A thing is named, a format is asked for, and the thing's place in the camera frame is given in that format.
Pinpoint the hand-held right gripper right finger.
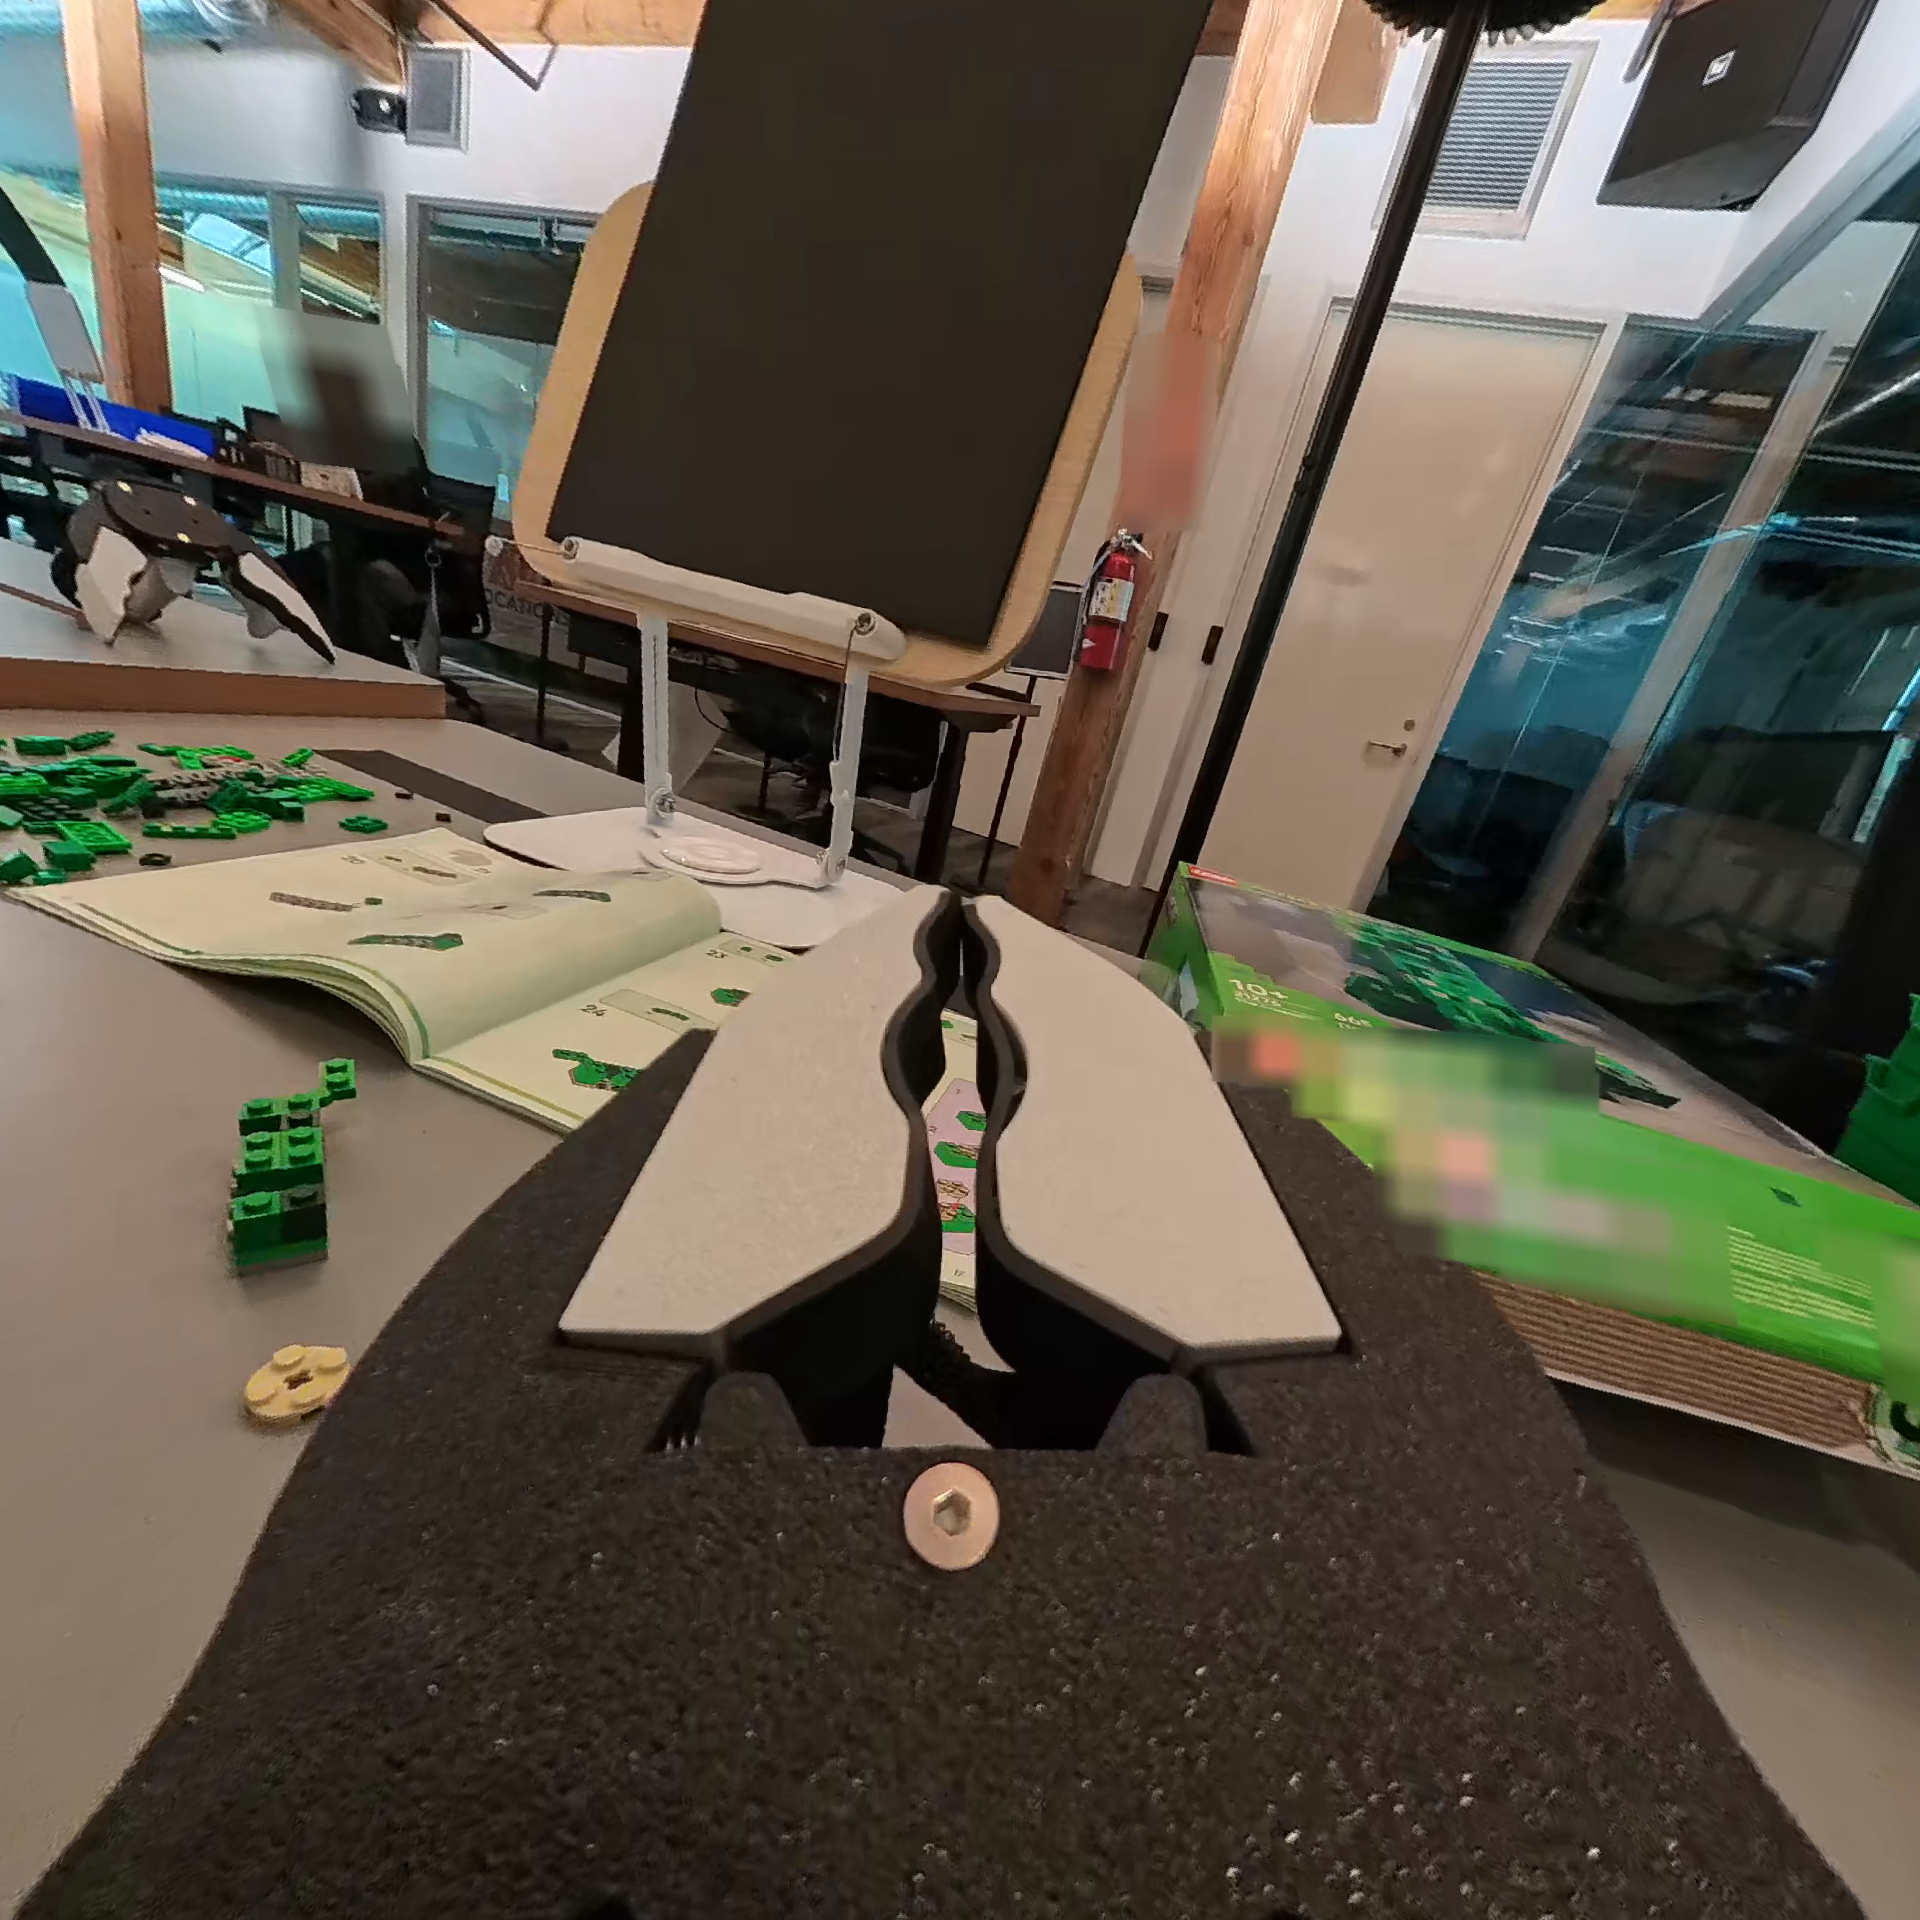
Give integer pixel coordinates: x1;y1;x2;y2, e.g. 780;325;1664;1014
960;894;1344;1449

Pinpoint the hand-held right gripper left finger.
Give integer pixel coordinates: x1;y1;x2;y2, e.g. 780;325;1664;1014
557;885;964;1449

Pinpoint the long brown desk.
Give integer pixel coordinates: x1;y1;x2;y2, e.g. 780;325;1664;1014
0;411;1044;887

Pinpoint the grey desk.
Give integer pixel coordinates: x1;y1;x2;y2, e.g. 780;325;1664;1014
0;705;1920;1920

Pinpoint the instruction booklet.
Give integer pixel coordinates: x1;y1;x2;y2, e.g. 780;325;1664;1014
6;826;998;1307

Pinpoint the green cardboard box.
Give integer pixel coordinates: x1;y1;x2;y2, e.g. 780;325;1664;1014
1141;861;1920;1479

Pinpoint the green brick assembly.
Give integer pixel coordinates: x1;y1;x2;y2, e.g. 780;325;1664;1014
229;1055;363;1277

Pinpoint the tan round plate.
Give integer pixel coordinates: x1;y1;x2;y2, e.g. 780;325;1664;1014
239;1341;356;1423

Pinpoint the white tablet stand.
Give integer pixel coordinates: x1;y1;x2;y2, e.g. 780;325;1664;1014
483;534;912;951

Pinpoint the red fire extinguisher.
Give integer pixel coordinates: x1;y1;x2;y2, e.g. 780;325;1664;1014
1073;526;1155;674

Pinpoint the white door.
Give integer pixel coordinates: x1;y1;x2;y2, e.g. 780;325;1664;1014
1199;297;1622;915

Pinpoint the light wooden table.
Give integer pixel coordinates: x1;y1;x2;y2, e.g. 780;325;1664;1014
0;538;452;722

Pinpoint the pile of green bricks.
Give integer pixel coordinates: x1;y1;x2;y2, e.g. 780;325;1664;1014
0;730;395;887

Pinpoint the glass partition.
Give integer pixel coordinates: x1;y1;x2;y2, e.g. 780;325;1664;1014
1411;142;1920;1157

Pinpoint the black pole stand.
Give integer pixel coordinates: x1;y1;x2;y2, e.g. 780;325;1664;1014
1160;0;1592;963

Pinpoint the wooden backing board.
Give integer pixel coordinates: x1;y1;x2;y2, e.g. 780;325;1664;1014
513;180;1145;692

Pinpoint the black and white gripper device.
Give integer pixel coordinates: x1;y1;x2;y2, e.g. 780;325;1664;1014
53;477;340;666

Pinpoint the black tablet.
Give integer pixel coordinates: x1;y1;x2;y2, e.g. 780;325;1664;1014
543;0;1215;651

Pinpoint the thick wooden pillar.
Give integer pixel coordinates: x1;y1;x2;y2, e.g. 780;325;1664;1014
1008;0;1348;923

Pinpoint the large white air vent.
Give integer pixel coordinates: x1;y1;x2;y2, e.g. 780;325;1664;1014
1417;41;1595;239

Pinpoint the slim wooden post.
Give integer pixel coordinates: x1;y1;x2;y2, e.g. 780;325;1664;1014
60;0;174;414

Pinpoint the black wall speaker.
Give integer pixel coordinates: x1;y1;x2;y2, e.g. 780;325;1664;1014
1598;0;1884;213

